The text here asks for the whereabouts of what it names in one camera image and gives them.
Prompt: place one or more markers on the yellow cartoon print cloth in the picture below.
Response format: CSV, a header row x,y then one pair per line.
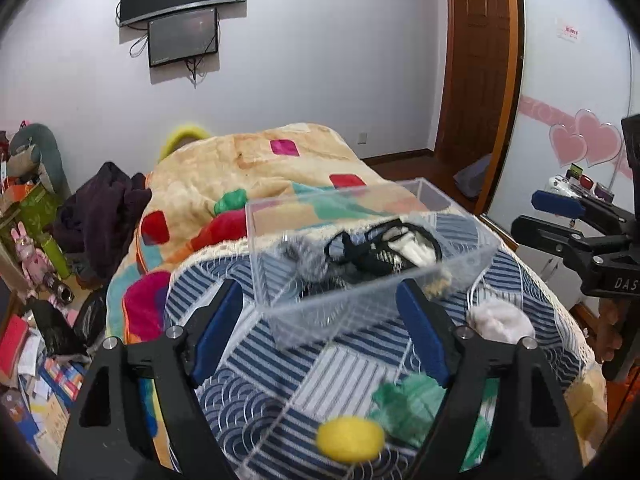
x,y
438,285

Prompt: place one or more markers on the yellow fuzzy ball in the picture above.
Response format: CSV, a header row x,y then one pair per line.
x,y
350,439

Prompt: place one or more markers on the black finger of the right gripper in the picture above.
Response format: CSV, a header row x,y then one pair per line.
x,y
561,205
547,237

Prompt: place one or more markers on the brown wooden door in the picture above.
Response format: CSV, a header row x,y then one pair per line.
x,y
483,71

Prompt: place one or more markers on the colourful fleece blanket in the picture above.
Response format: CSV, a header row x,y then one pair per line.
x,y
198,195

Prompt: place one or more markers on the green cardboard box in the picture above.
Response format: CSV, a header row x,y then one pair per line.
x,y
35,208

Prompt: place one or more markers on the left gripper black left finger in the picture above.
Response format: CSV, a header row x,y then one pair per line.
x,y
136,415

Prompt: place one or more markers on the pink heart wall sticker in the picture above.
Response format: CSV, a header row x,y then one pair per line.
x,y
585,139

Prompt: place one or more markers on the dark purple clothing pile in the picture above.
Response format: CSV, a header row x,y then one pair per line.
x,y
95,226

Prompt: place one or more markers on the small black wall monitor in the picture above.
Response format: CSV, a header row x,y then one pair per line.
x,y
182,36

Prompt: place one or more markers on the green knit glove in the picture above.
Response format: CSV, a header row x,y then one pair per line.
x,y
407,410

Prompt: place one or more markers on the yellow plush headboard toy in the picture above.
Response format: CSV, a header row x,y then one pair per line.
x,y
184,134

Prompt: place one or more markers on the grey green plush dinosaur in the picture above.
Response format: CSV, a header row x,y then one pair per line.
x,y
34,154

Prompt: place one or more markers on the white fleece cloth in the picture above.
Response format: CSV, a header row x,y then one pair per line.
x,y
500,321

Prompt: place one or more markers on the pink rabbit toy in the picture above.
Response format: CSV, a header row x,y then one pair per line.
x,y
34,262

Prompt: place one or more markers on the black chain strap pouch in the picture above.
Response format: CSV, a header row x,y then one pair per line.
x,y
391,247

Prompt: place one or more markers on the clear plastic storage box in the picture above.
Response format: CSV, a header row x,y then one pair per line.
x,y
328,262

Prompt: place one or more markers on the white wall socket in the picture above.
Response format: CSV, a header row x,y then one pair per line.
x,y
362,137

